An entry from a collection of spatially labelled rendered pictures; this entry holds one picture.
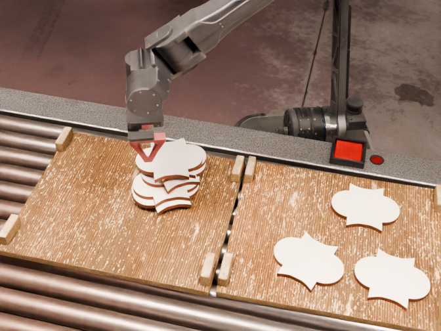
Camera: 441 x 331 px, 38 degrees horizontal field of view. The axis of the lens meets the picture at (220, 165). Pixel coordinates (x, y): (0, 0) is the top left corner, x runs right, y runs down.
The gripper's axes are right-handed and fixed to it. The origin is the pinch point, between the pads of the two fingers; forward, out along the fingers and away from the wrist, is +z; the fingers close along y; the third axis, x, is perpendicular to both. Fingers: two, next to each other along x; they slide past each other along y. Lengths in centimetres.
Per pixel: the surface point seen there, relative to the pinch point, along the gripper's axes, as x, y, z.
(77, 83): -27, -165, 105
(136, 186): -2.6, 3.1, 9.1
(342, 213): 37.5, 13.7, 10.7
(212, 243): 10.9, 17.1, 12.1
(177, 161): 6.0, 0.0, 5.8
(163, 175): 2.8, 3.6, 5.9
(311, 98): 82, -140, 104
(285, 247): 24.2, 20.7, 10.9
